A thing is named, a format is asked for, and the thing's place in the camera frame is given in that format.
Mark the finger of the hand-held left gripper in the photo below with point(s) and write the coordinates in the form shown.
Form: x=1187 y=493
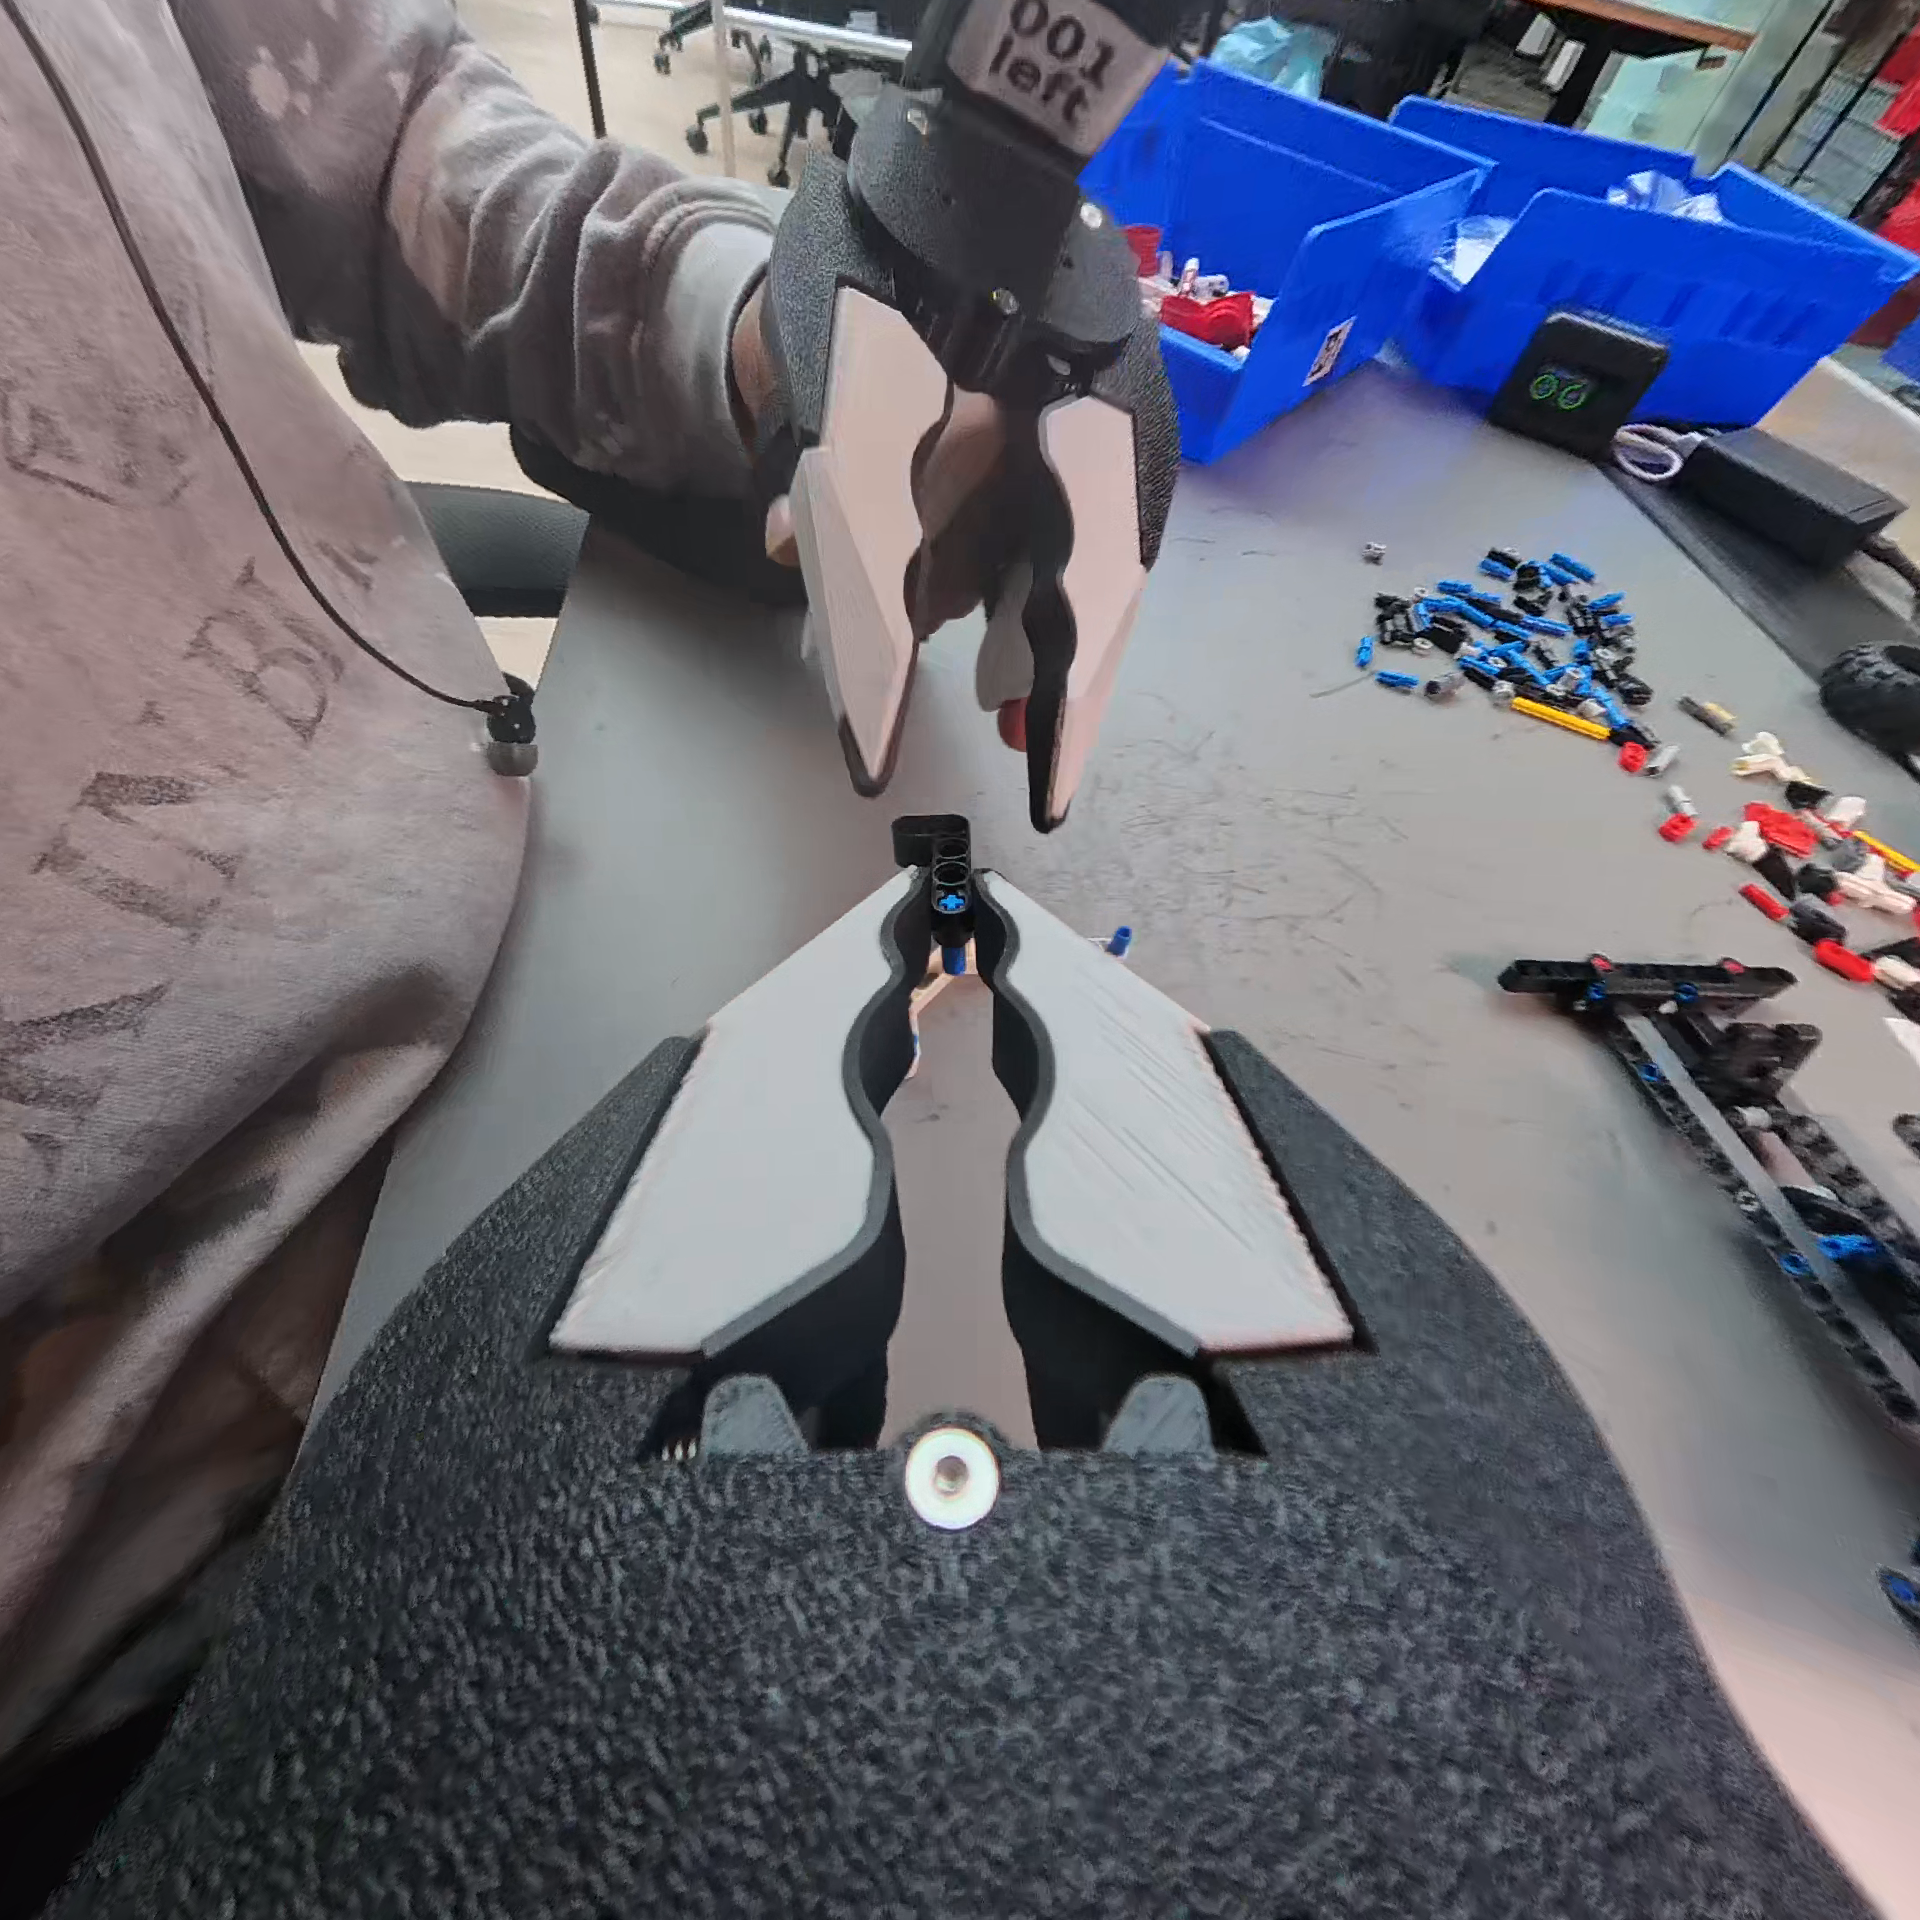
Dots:
x=1103 y=570
x=863 y=524

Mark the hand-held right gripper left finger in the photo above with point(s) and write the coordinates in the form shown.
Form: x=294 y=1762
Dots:
x=735 y=1186

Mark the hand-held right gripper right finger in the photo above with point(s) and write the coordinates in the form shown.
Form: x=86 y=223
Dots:
x=1171 y=1186

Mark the white angled toy beam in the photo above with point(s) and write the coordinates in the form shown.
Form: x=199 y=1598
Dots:
x=944 y=989

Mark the black angled toy beam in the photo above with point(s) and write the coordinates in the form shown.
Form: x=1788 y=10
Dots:
x=934 y=839

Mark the grey black toy truck chassis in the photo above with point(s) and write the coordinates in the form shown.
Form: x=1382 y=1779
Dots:
x=1724 y=1050

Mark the black forearm rest pad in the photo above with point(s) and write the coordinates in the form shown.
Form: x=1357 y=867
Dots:
x=661 y=524

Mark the person's left forearm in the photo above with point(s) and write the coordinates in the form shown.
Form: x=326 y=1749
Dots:
x=525 y=254

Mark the grey desk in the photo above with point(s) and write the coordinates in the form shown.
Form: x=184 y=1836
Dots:
x=1350 y=1050

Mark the black rolling chair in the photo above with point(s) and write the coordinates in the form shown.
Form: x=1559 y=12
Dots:
x=796 y=100
x=704 y=25

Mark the red white parts heap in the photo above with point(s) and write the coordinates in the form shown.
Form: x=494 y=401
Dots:
x=1200 y=307

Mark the teal plastic bag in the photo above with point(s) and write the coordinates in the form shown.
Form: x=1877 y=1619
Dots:
x=1267 y=53

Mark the black office chair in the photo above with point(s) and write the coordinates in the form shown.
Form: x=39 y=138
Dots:
x=511 y=547

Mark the black clip-on microphone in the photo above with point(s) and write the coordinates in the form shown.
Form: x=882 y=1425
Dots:
x=514 y=727

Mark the yellow toy axle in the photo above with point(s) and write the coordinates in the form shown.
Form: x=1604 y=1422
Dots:
x=1559 y=717

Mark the black charger green display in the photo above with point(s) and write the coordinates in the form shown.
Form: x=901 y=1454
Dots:
x=1576 y=382

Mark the black tan axle pin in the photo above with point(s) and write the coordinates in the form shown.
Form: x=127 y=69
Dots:
x=1709 y=714

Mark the clear plastic bag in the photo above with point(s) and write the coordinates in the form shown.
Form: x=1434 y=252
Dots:
x=1664 y=195

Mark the background wooden table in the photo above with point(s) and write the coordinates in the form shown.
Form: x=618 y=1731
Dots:
x=1635 y=25

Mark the black power adapter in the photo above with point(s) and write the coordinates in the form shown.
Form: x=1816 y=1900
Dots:
x=1787 y=489

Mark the person's grey hoodie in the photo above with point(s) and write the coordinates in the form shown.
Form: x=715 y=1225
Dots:
x=181 y=751

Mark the pile of red white pieces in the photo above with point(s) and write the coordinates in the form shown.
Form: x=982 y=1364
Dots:
x=1799 y=857

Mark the black toy tyre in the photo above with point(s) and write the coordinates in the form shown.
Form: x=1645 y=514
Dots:
x=1875 y=692

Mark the stacked red blue crates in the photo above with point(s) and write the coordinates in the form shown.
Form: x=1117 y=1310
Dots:
x=1862 y=149

